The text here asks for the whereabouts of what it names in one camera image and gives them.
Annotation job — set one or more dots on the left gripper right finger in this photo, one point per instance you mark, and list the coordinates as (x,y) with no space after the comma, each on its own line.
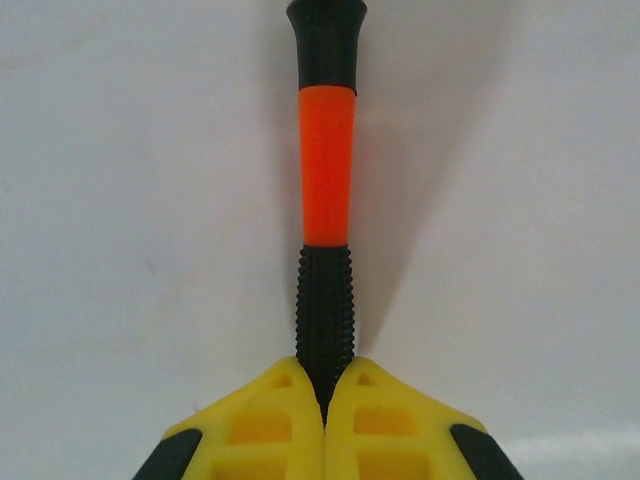
(400,430)

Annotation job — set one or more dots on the orange black precision screwdriver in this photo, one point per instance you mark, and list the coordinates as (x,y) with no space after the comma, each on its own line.
(327,175)

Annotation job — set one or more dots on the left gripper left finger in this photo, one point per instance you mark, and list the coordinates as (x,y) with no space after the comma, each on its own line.
(250,430)

